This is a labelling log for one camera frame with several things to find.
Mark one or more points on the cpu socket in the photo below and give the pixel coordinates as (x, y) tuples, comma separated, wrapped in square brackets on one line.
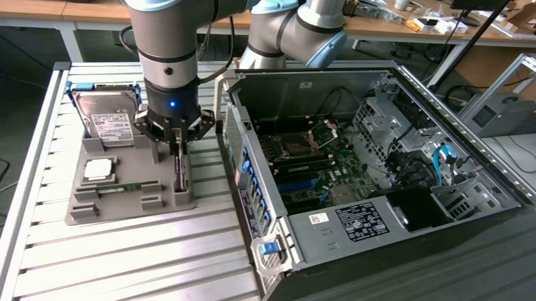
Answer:
[(297, 145)]

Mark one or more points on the grey plastic parts rack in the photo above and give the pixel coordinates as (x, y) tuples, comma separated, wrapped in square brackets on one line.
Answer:
[(126, 207)]

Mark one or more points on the aluminium profile frame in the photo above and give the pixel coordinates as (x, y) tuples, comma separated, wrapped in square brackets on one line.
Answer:
[(507, 75)]

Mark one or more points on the open black pc case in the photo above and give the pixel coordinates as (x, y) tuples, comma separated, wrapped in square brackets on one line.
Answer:
[(268, 94)]

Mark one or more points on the black monitor stand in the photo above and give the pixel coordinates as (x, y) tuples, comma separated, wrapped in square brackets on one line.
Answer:
[(467, 17)]

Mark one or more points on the blue case latch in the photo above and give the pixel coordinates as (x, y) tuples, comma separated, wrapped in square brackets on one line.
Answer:
[(268, 247)]

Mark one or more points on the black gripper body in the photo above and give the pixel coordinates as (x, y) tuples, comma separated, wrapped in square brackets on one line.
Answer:
[(174, 100)]

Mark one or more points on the green motherboard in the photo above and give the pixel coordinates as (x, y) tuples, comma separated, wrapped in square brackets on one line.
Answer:
[(348, 169)]

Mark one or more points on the blue expansion slot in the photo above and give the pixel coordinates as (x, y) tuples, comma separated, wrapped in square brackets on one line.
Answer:
[(295, 186)]

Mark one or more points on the grey computer tower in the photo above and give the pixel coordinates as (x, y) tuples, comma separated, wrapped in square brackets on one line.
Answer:
[(503, 116)]

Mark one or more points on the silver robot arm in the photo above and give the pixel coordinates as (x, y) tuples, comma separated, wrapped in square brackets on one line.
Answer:
[(168, 47)]

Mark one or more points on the green ram stick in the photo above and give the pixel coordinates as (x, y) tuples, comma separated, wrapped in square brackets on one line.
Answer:
[(122, 188)]

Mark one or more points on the orange white small box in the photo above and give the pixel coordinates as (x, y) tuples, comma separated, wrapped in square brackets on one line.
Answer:
[(419, 24)]

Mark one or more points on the silver metal drive unit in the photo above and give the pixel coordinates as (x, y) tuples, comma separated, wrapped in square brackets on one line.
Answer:
[(368, 9)]

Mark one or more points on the metal drive cage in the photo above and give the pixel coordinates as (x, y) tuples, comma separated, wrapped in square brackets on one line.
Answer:
[(378, 125)]

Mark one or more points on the grey power supply unit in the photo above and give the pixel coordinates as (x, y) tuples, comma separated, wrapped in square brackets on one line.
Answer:
[(301, 244)]

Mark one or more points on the black installed ram stick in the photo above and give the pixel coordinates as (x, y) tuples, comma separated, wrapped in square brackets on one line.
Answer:
[(304, 166)]

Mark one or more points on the green gpu graphics card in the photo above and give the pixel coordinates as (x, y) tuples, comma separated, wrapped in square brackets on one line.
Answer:
[(181, 172)]

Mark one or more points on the white cup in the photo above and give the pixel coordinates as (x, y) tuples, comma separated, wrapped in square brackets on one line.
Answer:
[(403, 3)]

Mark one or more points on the black plastic shroud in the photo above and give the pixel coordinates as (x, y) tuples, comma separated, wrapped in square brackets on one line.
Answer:
[(419, 207)]

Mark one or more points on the silver cpu chip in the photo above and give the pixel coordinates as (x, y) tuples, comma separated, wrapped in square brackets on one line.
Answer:
[(100, 171)]

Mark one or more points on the metal socket cover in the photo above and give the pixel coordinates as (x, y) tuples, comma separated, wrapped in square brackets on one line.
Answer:
[(324, 133)]

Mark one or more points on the black tripod pole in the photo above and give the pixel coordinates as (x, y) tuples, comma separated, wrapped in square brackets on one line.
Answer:
[(471, 44)]

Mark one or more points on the wooden desk white frame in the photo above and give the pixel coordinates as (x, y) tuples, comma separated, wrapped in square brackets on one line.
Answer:
[(42, 12), (374, 26)]

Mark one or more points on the silver chipset heatsink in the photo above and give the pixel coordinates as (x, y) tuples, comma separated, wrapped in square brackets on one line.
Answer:
[(344, 193)]

